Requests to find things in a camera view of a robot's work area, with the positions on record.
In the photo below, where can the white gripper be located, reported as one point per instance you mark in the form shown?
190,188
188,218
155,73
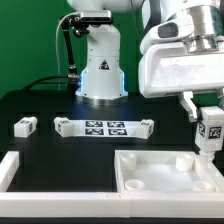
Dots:
167,68

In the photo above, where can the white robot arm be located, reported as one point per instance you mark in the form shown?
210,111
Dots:
102,78

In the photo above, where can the white square tabletop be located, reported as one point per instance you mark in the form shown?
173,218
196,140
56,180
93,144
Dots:
165,171

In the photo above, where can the white U-shaped fence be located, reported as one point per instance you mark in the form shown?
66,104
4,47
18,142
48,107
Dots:
112,204

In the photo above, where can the camera on black mount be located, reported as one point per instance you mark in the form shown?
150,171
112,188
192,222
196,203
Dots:
80,21

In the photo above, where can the white fiducial tag sheet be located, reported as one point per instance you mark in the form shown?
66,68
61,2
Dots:
98,128

